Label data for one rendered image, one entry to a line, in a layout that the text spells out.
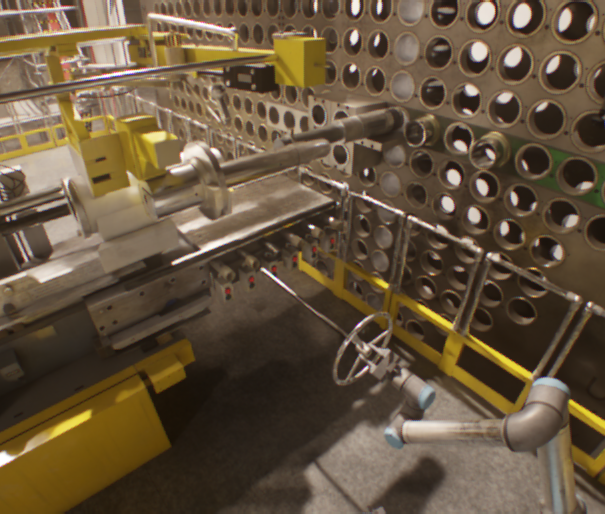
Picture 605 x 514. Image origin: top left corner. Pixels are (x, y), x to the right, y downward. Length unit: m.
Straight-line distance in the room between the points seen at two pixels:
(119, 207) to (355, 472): 1.89
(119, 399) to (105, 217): 0.89
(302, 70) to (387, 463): 2.07
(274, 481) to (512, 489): 1.33
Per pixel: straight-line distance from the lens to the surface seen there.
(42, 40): 1.82
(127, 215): 2.03
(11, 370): 2.20
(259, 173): 1.99
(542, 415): 1.34
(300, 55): 1.20
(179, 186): 1.76
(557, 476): 1.63
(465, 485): 2.52
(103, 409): 2.11
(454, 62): 3.10
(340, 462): 2.43
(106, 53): 9.27
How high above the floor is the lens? 2.17
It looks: 35 degrees down
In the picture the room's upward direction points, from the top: straight up
